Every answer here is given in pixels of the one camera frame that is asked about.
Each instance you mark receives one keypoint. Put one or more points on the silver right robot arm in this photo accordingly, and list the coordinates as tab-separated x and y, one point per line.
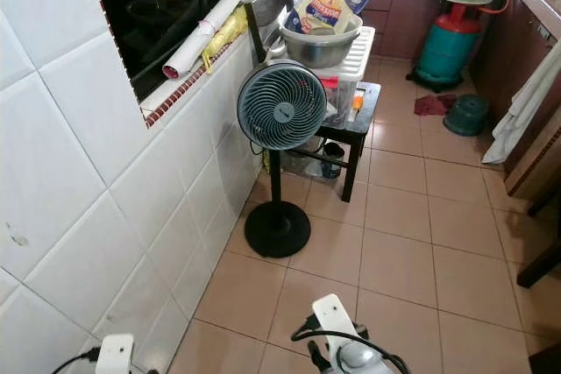
359	358

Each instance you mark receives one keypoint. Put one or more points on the dark window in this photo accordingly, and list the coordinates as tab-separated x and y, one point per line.
166	6

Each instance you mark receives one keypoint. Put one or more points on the rolled white paper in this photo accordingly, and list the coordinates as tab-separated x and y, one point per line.
203	31

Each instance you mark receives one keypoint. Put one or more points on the yellow cloth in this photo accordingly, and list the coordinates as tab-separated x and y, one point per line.
224	34

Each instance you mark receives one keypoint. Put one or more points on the dark wooden chair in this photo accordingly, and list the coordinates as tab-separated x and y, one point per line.
266	6

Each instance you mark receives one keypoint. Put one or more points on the steel basin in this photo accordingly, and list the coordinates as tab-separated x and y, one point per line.
320	48

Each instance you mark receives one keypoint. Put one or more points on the blue and yellow food bag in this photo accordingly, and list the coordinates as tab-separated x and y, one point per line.
324	6

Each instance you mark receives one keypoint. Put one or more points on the white plastic storage box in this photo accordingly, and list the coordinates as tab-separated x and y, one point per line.
351	66

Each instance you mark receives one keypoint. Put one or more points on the black stool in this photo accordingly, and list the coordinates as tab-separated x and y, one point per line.
365	116

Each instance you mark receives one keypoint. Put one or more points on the red cloth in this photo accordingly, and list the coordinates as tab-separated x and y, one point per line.
433	105

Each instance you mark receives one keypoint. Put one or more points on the green gas cylinder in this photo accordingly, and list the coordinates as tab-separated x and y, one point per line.
447	48

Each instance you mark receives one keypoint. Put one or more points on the green plastic stool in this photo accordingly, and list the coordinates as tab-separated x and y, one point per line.
466	116

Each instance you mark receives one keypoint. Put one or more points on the brown kitchen cabinet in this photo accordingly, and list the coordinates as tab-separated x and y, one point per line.
504	37

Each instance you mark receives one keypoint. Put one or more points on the white towel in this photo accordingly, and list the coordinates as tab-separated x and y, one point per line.
519	111

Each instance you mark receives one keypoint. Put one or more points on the dark wooden table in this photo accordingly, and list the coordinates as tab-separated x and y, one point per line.
540	265

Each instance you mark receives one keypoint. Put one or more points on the grey pedestal fan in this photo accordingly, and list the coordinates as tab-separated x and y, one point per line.
282	106

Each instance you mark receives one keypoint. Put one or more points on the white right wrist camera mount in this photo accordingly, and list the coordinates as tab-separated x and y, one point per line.
335	315

